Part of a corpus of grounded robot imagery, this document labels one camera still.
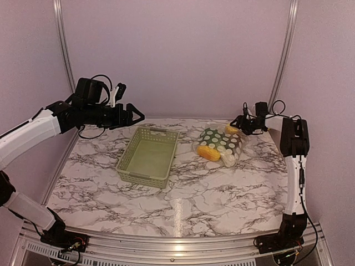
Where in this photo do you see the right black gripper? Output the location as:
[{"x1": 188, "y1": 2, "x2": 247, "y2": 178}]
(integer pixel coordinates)
[{"x1": 233, "y1": 115, "x2": 263, "y2": 136}]

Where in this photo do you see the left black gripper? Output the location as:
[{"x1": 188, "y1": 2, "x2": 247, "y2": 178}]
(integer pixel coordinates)
[{"x1": 83, "y1": 103, "x2": 144, "y2": 130}]

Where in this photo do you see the green white bok choy toy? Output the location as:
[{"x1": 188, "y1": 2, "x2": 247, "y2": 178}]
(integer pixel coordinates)
[{"x1": 198, "y1": 127, "x2": 245, "y2": 167}]

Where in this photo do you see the clear zip top bag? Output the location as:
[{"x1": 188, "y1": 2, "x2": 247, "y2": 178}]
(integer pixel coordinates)
[{"x1": 191, "y1": 123, "x2": 250, "y2": 168}]

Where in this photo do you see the yellow lemon toy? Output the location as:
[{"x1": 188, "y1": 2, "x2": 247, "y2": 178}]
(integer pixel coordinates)
[{"x1": 197, "y1": 146, "x2": 220, "y2": 161}]

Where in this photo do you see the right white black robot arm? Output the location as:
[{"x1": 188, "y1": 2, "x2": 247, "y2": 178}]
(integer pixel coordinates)
[{"x1": 230, "y1": 114, "x2": 310, "y2": 253}]

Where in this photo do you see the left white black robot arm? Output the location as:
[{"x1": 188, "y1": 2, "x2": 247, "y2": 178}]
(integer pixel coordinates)
[{"x1": 1, "y1": 101, "x2": 145, "y2": 247}]

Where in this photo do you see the pale green perforated basket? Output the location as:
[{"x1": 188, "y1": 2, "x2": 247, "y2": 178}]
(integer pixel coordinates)
[{"x1": 116, "y1": 126, "x2": 179, "y2": 189}]

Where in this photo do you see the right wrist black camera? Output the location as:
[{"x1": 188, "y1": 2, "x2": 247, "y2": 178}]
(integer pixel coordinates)
[{"x1": 255, "y1": 101, "x2": 269, "y2": 116}]

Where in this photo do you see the wrist black camera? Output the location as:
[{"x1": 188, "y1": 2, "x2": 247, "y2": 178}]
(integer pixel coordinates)
[
  {"x1": 255, "y1": 101, "x2": 269, "y2": 116},
  {"x1": 72, "y1": 78, "x2": 110, "y2": 108}
]

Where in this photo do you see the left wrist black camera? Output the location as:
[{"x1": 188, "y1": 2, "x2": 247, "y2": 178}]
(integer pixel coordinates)
[{"x1": 72, "y1": 78, "x2": 110, "y2": 108}]

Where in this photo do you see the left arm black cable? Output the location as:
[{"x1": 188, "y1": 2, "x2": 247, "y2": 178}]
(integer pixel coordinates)
[{"x1": 77, "y1": 74, "x2": 114, "y2": 139}]

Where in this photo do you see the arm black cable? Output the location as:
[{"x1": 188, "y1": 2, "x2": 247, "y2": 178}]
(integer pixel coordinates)
[
  {"x1": 77, "y1": 74, "x2": 114, "y2": 139},
  {"x1": 242, "y1": 99, "x2": 318, "y2": 261}
]

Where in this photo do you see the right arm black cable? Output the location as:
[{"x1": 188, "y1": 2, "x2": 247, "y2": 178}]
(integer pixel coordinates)
[{"x1": 242, "y1": 99, "x2": 318, "y2": 261}]

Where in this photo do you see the right aluminium frame post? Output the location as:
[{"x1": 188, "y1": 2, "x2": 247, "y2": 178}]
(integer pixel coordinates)
[{"x1": 268, "y1": 0, "x2": 299, "y2": 105}]

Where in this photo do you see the front aluminium rail base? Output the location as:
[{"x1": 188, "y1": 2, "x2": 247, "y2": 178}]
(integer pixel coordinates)
[{"x1": 9, "y1": 222, "x2": 335, "y2": 265}]

